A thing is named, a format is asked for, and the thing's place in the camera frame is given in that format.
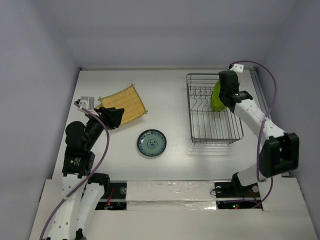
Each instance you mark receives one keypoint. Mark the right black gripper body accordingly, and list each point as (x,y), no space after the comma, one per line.
(227,78)

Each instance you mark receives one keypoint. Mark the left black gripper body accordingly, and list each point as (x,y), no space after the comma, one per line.
(108,119)

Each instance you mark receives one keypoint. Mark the square bamboo tray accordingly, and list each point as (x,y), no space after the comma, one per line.
(129,100)

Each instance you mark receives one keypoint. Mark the blue patterned plate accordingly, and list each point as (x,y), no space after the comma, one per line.
(151,143)

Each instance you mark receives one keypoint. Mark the rounded bamboo tray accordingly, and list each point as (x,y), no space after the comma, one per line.
(98,107)

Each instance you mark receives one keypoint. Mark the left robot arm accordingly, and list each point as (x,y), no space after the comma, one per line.
(82,186)

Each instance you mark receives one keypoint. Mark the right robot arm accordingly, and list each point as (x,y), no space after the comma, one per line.
(277,150)

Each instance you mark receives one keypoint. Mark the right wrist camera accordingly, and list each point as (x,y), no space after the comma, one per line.
(236,67)

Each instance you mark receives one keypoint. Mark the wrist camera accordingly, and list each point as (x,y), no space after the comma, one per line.
(86,102)
(236,67)

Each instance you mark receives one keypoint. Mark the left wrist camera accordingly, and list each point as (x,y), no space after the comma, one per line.
(86,102)

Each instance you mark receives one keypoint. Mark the black wire dish rack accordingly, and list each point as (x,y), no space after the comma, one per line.
(209,127)

